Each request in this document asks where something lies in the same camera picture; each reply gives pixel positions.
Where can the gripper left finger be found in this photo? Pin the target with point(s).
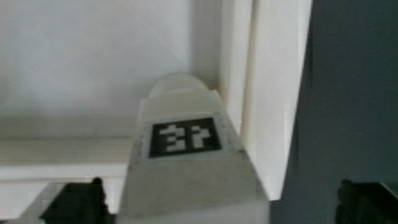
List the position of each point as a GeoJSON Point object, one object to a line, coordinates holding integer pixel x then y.
{"type": "Point", "coordinates": [69, 204]}

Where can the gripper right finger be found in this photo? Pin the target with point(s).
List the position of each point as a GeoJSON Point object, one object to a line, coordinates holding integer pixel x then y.
{"type": "Point", "coordinates": [366, 204]}

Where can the white square tabletop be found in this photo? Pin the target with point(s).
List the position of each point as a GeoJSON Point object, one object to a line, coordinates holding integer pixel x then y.
{"type": "Point", "coordinates": [87, 50]}

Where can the white L-shaped obstacle wall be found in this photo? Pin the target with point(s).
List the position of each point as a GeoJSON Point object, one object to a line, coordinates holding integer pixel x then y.
{"type": "Point", "coordinates": [264, 32]}

